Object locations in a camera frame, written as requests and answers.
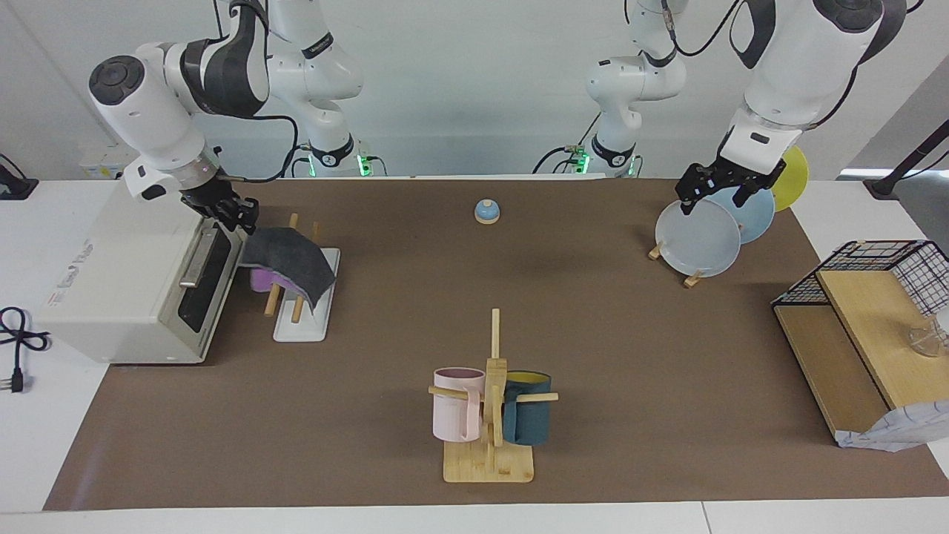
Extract purple and grey towel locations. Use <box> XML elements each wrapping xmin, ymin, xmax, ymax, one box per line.
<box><xmin>241</xmin><ymin>227</ymin><xmax>337</xmax><ymax>315</ymax></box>

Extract wooden plate rack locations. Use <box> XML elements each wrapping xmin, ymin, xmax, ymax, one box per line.
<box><xmin>648</xmin><ymin>245</ymin><xmax>705</xmax><ymax>289</ymax></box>

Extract white wooden-bar towel rack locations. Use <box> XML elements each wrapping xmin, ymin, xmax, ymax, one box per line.
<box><xmin>265</xmin><ymin>213</ymin><xmax>341</xmax><ymax>343</ymax></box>

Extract light blue plate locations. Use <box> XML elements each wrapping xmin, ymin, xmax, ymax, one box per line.
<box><xmin>704</xmin><ymin>184</ymin><xmax>776</xmax><ymax>245</ymax></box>

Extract yellow plate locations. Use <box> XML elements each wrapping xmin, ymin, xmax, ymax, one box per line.
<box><xmin>771</xmin><ymin>145</ymin><xmax>810</xmax><ymax>212</ymax></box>

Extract grey plate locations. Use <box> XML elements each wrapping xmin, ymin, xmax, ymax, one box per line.
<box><xmin>655</xmin><ymin>197</ymin><xmax>742</xmax><ymax>278</ymax></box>

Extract cream toaster oven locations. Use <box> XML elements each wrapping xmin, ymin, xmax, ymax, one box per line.
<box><xmin>36</xmin><ymin>178</ymin><xmax>251</xmax><ymax>365</ymax></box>

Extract white socket box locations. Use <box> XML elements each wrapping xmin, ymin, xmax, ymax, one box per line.
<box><xmin>78</xmin><ymin>145</ymin><xmax>142</xmax><ymax>180</ymax></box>

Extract wooden shelf box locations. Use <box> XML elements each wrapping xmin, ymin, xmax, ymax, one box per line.
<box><xmin>773</xmin><ymin>269</ymin><xmax>949</xmax><ymax>446</ymax></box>

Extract brown table mat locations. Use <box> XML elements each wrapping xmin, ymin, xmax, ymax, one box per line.
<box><xmin>42</xmin><ymin>178</ymin><xmax>949</xmax><ymax>511</ymax></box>

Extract black table clamp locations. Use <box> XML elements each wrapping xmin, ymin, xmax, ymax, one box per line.
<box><xmin>0</xmin><ymin>154</ymin><xmax>39</xmax><ymax>201</ymax></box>

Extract clear glass cup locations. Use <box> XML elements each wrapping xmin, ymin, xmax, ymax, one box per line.
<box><xmin>908</xmin><ymin>308</ymin><xmax>949</xmax><ymax>358</ymax></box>

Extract dark teal mug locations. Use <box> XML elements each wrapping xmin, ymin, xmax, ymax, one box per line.
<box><xmin>502</xmin><ymin>371</ymin><xmax>552</xmax><ymax>446</ymax></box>

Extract patterned white paper sheet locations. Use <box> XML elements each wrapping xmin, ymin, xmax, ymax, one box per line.
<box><xmin>836</xmin><ymin>399</ymin><xmax>949</xmax><ymax>453</ymax></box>

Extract pink mug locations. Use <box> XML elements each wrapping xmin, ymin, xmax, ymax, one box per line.
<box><xmin>433</xmin><ymin>367</ymin><xmax>486</xmax><ymax>443</ymax></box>

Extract wooden mug tree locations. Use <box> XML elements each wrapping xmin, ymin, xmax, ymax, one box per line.
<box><xmin>428</xmin><ymin>309</ymin><xmax>559</xmax><ymax>484</ymax></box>

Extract black right base cable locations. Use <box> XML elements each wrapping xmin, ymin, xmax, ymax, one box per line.
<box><xmin>280</xmin><ymin>143</ymin><xmax>312</xmax><ymax>179</ymax></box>

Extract black base cable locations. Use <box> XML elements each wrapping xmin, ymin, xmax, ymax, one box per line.
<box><xmin>280</xmin><ymin>143</ymin><xmax>312</xmax><ymax>179</ymax></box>
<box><xmin>532</xmin><ymin>111</ymin><xmax>603</xmax><ymax>175</ymax></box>

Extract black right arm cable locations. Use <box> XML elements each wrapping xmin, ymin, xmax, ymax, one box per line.
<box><xmin>211</xmin><ymin>0</ymin><xmax>300</xmax><ymax>185</ymax></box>

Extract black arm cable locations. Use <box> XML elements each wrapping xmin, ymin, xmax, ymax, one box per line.
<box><xmin>211</xmin><ymin>0</ymin><xmax>300</xmax><ymax>185</ymax></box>
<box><xmin>623</xmin><ymin>0</ymin><xmax>924</xmax><ymax>60</ymax></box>

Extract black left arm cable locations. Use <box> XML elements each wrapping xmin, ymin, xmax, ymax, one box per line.
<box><xmin>623</xmin><ymin>0</ymin><xmax>924</xmax><ymax>60</ymax></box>

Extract black wire basket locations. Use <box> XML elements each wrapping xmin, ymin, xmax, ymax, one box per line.
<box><xmin>771</xmin><ymin>240</ymin><xmax>949</xmax><ymax>318</ymax></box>

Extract black left base cable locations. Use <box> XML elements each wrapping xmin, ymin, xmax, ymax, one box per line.
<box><xmin>532</xmin><ymin>111</ymin><xmax>603</xmax><ymax>175</ymax></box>

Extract black camera stand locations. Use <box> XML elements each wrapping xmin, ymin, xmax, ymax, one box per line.
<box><xmin>864</xmin><ymin>119</ymin><xmax>949</xmax><ymax>200</ymax></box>

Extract black power cable with plug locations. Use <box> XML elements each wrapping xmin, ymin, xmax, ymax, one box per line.
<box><xmin>0</xmin><ymin>306</ymin><xmax>51</xmax><ymax>394</ymax></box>

